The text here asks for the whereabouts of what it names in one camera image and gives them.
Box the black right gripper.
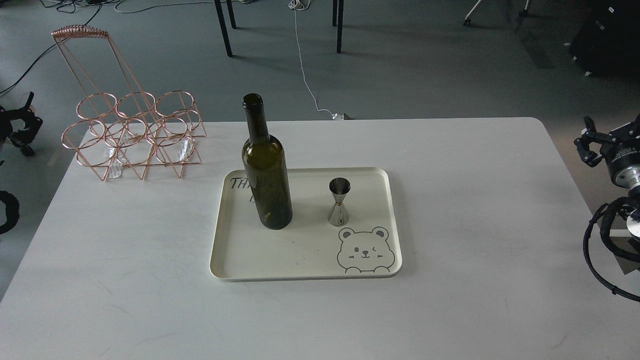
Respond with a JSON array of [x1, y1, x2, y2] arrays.
[[574, 116, 640, 181]]

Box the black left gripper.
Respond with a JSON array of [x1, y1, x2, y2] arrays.
[[0, 91, 43, 147]]

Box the dark green wine bottle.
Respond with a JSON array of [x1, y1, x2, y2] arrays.
[[241, 93, 293, 230]]

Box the steel double jigger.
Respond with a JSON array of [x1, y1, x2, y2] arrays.
[[327, 177, 351, 227]]

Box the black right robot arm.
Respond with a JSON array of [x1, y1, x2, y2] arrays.
[[573, 116, 640, 222]]

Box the black caster wheel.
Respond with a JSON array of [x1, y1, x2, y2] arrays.
[[19, 145, 35, 157]]

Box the black case on floor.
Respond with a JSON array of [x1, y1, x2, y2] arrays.
[[569, 0, 640, 76]]

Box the white chair base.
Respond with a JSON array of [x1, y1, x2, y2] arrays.
[[462, 0, 534, 29]]

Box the black table leg left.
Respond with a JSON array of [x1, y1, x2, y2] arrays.
[[214, 0, 237, 58]]

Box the black table leg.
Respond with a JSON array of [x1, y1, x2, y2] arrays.
[[214, 0, 237, 58], [332, 0, 345, 54]]

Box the cream bear serving tray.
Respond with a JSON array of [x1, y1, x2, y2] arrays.
[[209, 167, 403, 281]]

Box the black table leg right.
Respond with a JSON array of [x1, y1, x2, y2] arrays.
[[332, 0, 345, 54]]

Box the black sleeved left cable loop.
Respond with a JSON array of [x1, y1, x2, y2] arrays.
[[0, 190, 21, 235]]

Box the black sleeved cable loop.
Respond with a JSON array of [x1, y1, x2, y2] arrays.
[[0, 190, 21, 235], [583, 196, 640, 304]]

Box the rose gold wire bottle rack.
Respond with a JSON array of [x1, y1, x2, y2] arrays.
[[51, 24, 207, 182]]

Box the black sleeved right cable loop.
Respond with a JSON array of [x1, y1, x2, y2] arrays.
[[583, 196, 640, 304]]

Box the black floor cables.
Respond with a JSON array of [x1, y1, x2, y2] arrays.
[[0, 0, 216, 96]]

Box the white floor cable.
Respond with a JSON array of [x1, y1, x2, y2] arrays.
[[288, 0, 346, 121]]

